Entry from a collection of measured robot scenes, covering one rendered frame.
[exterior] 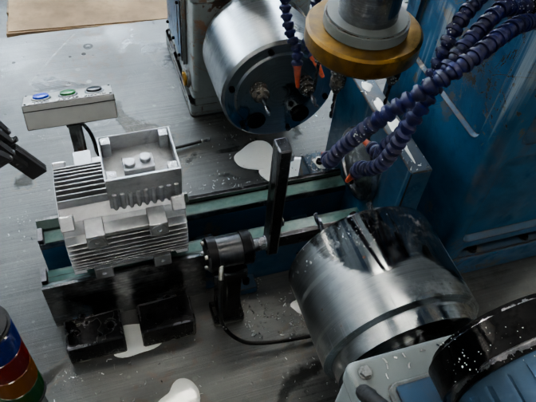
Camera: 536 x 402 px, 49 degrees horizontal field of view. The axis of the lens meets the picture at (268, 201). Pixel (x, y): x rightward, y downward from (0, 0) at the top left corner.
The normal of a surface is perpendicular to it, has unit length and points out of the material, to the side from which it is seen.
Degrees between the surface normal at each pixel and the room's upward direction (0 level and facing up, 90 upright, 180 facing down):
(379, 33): 0
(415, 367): 0
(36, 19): 0
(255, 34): 21
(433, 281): 13
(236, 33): 36
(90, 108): 66
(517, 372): 40
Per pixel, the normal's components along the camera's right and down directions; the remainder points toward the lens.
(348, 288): -0.55, -0.37
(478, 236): 0.19, -0.27
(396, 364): 0.07, -0.64
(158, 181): 0.30, 0.75
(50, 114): 0.30, 0.43
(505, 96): -0.95, 0.18
